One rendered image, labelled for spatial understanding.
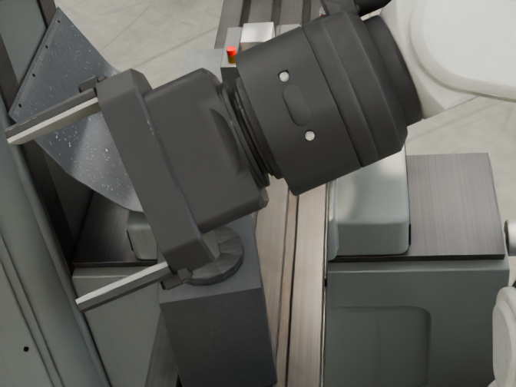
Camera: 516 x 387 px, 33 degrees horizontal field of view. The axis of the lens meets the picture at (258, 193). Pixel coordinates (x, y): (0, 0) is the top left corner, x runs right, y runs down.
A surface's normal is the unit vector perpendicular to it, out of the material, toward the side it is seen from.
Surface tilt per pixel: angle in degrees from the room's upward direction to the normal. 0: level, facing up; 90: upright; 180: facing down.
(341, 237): 90
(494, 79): 49
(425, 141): 0
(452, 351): 90
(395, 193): 0
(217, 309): 90
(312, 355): 0
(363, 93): 60
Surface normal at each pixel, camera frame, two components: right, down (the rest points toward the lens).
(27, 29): 0.99, -0.03
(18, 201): 0.69, 0.40
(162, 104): -0.09, 0.03
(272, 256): -0.11, -0.74
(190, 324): 0.11, 0.65
